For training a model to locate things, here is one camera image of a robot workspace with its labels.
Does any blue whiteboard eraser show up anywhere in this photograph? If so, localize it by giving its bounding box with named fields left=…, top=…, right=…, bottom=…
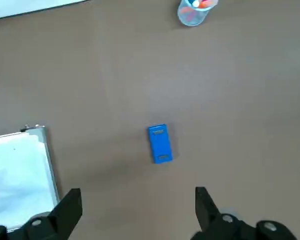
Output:
left=147, top=123, right=174, bottom=165

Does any translucent pen cup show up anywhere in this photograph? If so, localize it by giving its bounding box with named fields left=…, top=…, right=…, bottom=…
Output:
left=177, top=0, right=219, bottom=27

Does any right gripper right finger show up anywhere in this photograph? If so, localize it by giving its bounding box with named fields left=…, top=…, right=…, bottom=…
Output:
left=189, top=186, right=300, bottom=240

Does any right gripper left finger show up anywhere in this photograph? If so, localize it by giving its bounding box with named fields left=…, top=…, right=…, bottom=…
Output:
left=0, top=188, right=83, bottom=240

